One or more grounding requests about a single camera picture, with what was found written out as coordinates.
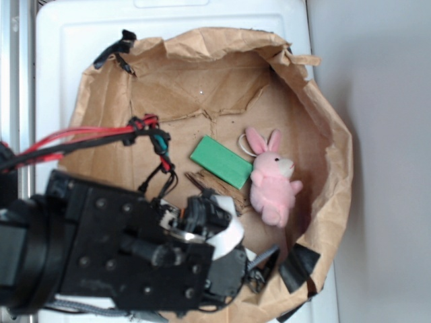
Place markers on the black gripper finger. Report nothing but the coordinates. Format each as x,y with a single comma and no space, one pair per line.
259,270

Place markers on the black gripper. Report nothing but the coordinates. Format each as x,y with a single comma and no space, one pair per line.
119,250

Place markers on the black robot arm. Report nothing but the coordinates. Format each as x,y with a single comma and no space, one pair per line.
34,248

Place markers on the green rectangular block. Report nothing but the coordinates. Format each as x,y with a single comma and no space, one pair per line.
222,162

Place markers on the brown bark wood piece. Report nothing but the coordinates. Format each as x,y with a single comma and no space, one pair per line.
203,179

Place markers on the pink plush bunny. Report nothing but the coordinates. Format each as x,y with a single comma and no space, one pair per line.
272,192

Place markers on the brown paper bag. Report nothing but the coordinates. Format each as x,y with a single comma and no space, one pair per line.
217,82

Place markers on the white plastic bin lid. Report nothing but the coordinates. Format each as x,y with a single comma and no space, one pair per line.
72,36

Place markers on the aluminium frame rail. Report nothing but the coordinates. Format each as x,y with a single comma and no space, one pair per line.
18,22

